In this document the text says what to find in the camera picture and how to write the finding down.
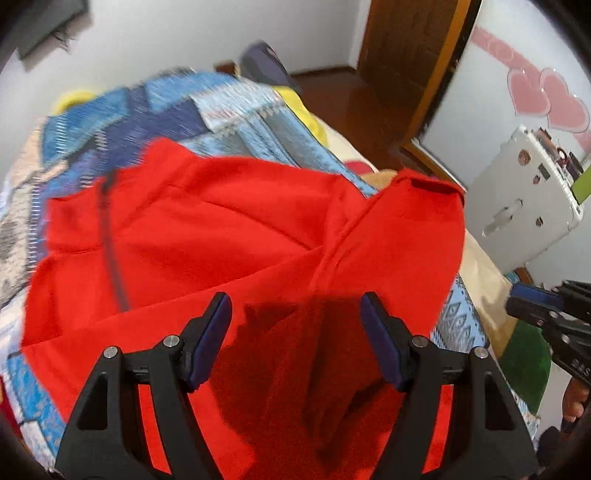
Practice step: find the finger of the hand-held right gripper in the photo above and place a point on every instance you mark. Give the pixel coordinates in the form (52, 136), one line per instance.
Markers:
(526, 311)
(531, 293)

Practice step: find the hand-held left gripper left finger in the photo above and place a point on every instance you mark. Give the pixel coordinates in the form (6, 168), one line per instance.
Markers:
(210, 341)

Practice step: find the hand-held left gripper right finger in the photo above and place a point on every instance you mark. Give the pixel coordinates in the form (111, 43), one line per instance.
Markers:
(381, 341)

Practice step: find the red fleece jacket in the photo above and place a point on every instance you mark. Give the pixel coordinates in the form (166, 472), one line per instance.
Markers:
(231, 221)

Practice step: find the person's right hand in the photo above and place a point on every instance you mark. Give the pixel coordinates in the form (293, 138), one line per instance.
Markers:
(574, 399)

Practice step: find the lime green object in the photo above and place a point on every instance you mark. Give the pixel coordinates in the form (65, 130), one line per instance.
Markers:
(582, 187)

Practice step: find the blue patchwork quilt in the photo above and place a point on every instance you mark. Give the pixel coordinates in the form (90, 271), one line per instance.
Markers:
(161, 106)

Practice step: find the brown wooden door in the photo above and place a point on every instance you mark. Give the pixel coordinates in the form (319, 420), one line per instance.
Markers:
(406, 46)

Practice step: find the dark blue bag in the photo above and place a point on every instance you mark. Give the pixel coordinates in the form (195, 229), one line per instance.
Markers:
(263, 64)

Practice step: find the pink heart wall decoration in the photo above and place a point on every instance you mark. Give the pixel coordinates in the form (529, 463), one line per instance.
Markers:
(526, 92)

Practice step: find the wooden door frame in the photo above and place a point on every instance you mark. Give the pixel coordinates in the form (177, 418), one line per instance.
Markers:
(455, 60)

